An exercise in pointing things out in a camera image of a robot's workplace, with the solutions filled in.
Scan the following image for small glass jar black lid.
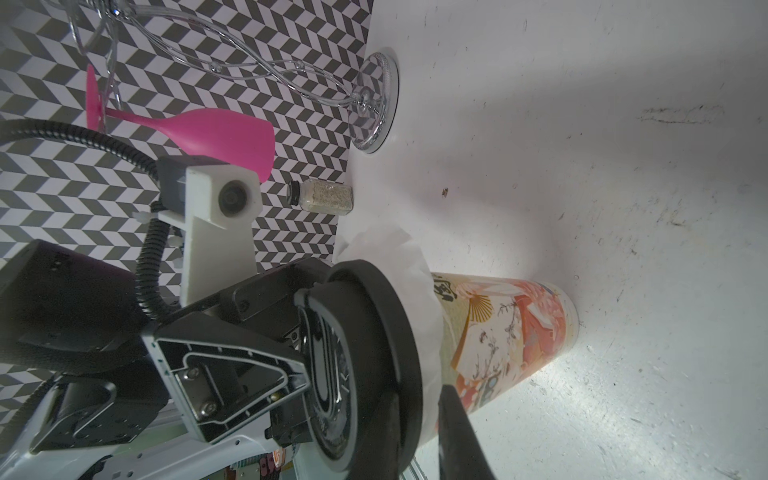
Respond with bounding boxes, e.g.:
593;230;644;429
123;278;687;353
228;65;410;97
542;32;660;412
287;179;354;216

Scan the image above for black plastic cup lid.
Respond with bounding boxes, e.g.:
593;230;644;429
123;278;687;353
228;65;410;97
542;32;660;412
294;260;424;475

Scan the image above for illustrated paper milk tea cup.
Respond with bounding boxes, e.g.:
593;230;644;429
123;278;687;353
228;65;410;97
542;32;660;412
433;273;579;414

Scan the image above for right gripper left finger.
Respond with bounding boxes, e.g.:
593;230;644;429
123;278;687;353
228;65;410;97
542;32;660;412
350;391;400;480

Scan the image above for pink plastic wine glass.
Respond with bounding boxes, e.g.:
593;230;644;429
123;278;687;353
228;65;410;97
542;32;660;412
85;66;276;183

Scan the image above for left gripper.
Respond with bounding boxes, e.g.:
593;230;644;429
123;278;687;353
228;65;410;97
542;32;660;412
142;258;330;444

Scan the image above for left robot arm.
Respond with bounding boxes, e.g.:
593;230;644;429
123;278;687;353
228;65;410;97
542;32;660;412
1;110;327;479

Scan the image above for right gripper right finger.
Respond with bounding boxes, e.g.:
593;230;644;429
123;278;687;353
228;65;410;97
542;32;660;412
438;385;495;480

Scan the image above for chrome wire glass rack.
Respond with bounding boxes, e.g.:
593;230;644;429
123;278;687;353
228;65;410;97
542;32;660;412
48;1;400;154

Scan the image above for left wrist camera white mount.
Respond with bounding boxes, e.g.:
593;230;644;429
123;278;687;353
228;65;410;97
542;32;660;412
135;155;263;319

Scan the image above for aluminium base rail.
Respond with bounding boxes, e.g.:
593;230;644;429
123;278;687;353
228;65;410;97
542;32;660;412
77;419;433;480

